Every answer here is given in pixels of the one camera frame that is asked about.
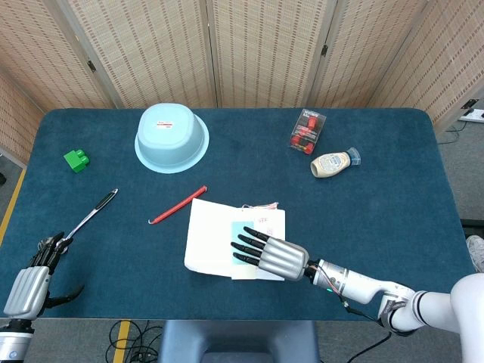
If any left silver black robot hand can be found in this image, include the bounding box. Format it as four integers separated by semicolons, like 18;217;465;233
2;231;85;318

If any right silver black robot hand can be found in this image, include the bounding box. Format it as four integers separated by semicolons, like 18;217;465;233
230;226;309;281

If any light green tagged card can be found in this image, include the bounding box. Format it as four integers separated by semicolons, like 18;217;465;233
229;202;281;281

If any dark blue robot torso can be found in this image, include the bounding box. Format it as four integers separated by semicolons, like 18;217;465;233
157;320;321;363

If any dark blue table cloth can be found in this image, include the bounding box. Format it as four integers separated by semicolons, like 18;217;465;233
0;107;476;322

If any beige squeeze bottle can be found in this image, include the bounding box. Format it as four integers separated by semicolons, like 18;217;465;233
310;147;362;179

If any black and silver pen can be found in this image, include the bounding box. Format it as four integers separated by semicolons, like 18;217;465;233
56;188;119;247

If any clear box of red parts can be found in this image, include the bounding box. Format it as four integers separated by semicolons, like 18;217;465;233
289;108;327;157

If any green toy building block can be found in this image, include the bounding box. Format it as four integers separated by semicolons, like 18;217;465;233
63;149;92;175

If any light blue plastic basin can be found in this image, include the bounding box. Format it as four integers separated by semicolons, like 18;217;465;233
134;104;210;175

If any white sneaker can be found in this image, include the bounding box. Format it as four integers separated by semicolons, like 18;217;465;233
465;234;484;273

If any white power strip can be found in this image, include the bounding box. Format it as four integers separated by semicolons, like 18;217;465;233
458;108;484;123

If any woven folding screen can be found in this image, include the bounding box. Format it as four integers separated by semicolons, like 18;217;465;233
0;0;484;163

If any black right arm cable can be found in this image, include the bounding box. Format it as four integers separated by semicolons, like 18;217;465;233
340;300;394;363

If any black floor cable bundle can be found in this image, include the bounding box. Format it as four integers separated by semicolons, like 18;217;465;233
109;320;164;363

